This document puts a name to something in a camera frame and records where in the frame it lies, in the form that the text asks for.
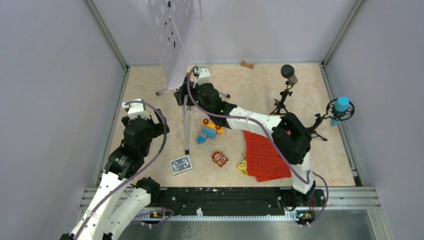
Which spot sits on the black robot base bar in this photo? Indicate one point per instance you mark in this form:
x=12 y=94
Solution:
x=234 y=201

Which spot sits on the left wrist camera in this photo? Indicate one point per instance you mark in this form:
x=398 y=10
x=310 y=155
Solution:
x=135 y=109

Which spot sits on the toy brick car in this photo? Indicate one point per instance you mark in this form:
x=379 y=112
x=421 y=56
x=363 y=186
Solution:
x=209 y=130

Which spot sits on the yellow owl toy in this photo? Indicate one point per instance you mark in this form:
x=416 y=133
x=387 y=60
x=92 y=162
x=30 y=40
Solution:
x=242 y=167

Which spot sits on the red sheet music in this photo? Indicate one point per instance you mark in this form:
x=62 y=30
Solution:
x=262 y=160

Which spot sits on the black microphone tripod stand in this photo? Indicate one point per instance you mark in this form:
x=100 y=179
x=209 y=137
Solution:
x=287 y=71

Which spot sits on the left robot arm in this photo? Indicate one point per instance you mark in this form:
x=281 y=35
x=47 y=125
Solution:
x=103 y=220

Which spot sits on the red owl toy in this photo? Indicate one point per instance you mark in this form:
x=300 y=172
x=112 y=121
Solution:
x=219 y=158

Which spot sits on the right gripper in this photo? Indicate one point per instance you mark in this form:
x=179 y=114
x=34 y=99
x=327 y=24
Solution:
x=185 y=89

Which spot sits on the blue playing card deck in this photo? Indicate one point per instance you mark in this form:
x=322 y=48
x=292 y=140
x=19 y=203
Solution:
x=181 y=165

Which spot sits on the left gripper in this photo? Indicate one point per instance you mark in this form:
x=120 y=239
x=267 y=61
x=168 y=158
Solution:
x=159 y=127

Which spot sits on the blue microphone with tripod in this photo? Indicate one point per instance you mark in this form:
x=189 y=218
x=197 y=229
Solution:
x=337 y=110

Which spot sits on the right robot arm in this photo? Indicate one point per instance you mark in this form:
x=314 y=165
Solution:
x=286 y=133

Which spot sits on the wooden wedge block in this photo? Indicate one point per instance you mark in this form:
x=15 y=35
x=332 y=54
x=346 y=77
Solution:
x=245 y=64

